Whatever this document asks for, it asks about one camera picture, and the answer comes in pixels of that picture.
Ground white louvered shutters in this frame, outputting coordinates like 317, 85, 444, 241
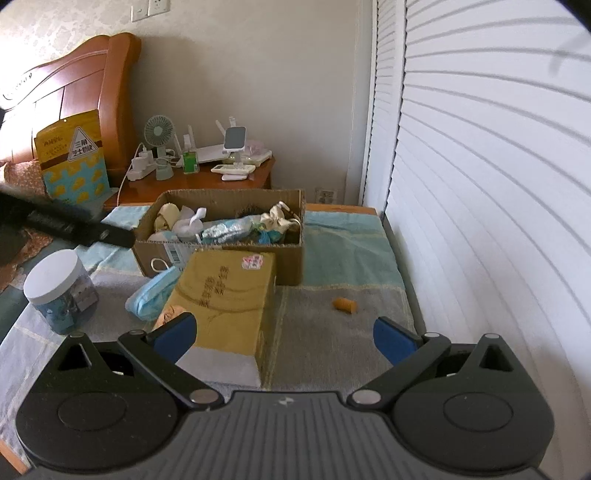
360, 0, 591, 480

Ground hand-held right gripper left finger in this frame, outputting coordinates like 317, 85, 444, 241
52, 312, 221, 411

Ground yellow teal snack bag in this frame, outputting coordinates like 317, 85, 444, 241
34, 110, 110, 206

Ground clear bag with blue ribbon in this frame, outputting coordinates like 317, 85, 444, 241
201, 217, 287, 245

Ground yellow paper box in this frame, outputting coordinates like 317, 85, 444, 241
152, 249, 278, 388

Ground white router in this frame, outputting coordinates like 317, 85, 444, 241
187, 119, 232, 164

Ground small green desk fan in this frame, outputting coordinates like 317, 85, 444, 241
144, 115, 176, 181

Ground wooden headboard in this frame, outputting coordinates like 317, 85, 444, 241
0, 32, 141, 169

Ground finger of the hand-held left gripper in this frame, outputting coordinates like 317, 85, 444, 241
25, 198, 136, 247

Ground brown cardboard box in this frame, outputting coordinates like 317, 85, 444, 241
133, 188, 306, 287

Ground white knotted sock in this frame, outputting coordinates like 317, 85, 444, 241
173, 208, 207, 238

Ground blue face mask pack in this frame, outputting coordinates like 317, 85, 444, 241
126, 258, 183, 321

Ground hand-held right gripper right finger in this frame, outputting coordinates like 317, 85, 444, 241
346, 316, 523, 409

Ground wooden platform frame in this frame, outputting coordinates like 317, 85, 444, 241
305, 203, 378, 217

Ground blue grey patchwork blanket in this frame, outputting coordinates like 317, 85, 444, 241
0, 203, 426, 462

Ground clear jar with white lid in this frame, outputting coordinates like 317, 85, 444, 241
23, 249, 100, 335

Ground cream knotted cloth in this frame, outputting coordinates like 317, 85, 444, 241
259, 202, 302, 234

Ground floral patterned bed sheet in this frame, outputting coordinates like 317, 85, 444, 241
0, 159, 107, 291

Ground wooden nightstand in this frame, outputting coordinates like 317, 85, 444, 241
104, 154, 276, 210

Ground white device with grey screen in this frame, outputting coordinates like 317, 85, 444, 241
223, 124, 247, 162

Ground cream braided cloth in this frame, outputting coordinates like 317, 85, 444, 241
154, 204, 182, 233

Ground green liquid bottle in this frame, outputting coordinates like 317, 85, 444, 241
181, 135, 198, 175

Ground white power cable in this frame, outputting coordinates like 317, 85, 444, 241
117, 142, 145, 206

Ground white power strip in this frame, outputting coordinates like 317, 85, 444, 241
126, 145, 158, 182

